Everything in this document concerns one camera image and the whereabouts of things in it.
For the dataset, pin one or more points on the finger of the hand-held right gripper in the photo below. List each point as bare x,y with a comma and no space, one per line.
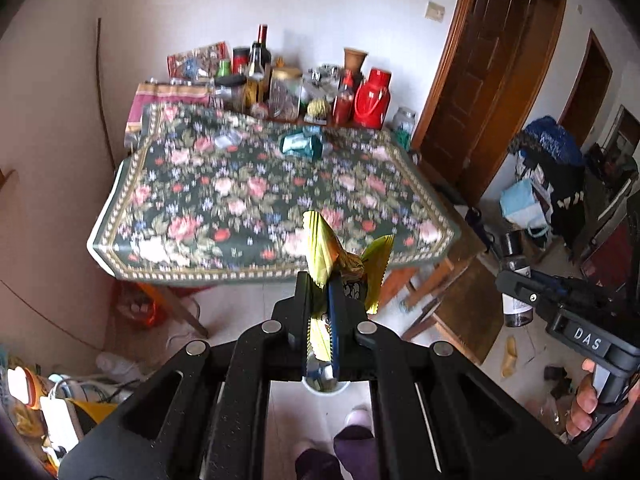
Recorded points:
575,292
525,295

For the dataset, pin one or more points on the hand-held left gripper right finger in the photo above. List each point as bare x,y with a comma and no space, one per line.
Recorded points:
334,340

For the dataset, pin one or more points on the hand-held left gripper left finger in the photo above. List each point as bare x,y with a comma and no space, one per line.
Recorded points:
302,305

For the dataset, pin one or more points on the dark glass bottle black cap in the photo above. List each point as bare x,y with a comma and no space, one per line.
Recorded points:
515,255

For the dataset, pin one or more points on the white trash bin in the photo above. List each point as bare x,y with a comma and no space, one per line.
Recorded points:
325,389

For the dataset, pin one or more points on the yellow snack wrapper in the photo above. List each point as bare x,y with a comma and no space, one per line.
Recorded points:
325,245

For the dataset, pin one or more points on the person's right forearm orange sleeve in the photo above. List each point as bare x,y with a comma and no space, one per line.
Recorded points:
607,456

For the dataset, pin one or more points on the person's right hand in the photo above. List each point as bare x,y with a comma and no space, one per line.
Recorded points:
582,402

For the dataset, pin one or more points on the yellow slipper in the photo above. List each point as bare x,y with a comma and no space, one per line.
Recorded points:
510,357

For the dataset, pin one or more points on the wooden stool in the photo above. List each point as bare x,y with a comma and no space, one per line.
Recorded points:
460,305

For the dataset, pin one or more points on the person's pink slipper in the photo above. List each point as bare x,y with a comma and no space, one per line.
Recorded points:
359,416

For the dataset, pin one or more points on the light blue bag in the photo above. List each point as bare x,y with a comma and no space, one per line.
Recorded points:
520,205

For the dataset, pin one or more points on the black garment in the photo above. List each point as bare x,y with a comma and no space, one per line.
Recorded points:
565,195

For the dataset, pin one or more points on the person's purple trousers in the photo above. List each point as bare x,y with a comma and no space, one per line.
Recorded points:
340,452

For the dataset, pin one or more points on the floral tablecloth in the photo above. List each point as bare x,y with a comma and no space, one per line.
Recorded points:
270,195

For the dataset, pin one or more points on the blue patterned cloth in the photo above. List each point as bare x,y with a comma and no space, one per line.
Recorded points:
550,135

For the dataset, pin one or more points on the teal snack bag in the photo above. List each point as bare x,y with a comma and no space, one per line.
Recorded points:
302,144

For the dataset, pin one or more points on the yellow scaly round ornament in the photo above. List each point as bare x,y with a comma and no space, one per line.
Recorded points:
317,109

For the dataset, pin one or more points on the clear plastic bottle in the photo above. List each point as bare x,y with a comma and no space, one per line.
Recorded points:
115,365

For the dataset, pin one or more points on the red sauce squeeze bottle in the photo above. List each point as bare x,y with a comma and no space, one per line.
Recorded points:
342,102

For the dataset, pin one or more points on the brown wooden door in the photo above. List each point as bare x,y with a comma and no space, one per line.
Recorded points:
585,85
490,75

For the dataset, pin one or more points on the empty glass jar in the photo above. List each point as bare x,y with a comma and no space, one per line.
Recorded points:
402,120

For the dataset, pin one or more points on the clear plastic jar gold lid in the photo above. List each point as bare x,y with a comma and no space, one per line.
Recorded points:
285,92

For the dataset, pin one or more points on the red thermos jug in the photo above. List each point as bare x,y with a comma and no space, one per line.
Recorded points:
372,97

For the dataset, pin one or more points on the clear container black lid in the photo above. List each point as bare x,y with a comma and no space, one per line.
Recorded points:
230,90

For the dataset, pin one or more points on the crumpled foil wrapping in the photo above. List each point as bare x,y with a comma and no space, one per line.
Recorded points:
322,77

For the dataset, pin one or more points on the glass bottle yellow label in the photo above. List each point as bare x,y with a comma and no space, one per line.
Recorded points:
256,80

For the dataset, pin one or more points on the pink striped cloth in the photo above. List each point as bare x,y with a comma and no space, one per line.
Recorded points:
160,100

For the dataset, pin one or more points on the green bottle cap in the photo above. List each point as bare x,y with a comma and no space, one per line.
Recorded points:
223,67

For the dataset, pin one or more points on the terracotta pot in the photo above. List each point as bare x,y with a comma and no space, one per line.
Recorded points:
355,57

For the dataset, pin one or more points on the red snack package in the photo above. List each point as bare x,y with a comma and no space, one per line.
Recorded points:
197,60

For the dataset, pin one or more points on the dark wine bottle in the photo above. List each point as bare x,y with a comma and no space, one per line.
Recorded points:
262,40

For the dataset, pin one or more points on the thin wooden stick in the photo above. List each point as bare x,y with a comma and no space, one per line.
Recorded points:
102,85

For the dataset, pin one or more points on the beige wall switch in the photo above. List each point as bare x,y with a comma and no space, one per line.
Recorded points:
435,10

